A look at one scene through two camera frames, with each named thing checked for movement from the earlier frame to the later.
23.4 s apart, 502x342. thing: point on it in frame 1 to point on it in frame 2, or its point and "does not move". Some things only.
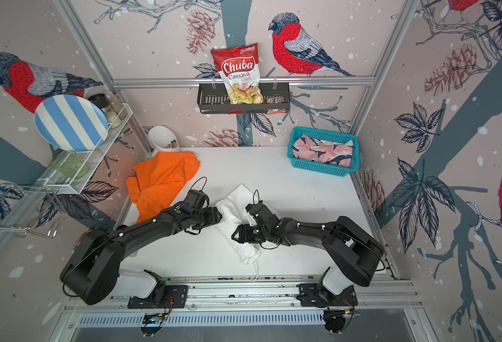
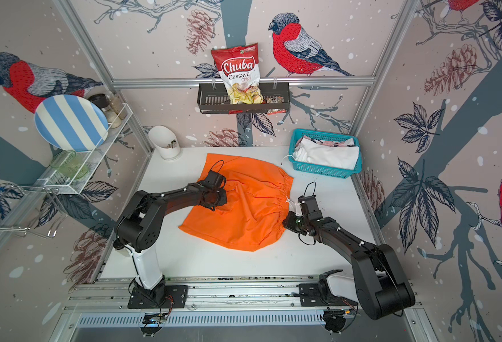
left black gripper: (214, 216) to (223, 192)
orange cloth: (158, 179) to (257, 197)
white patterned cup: (163, 139) does not move
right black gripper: (243, 234) to (288, 221)
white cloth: (229, 213) to (341, 157)
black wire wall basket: (212, 98) does not move
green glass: (69, 163) does not move
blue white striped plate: (71, 122) does not move
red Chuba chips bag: (239, 66) does not move
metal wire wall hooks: (45, 190) does not move
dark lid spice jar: (103, 101) does not move
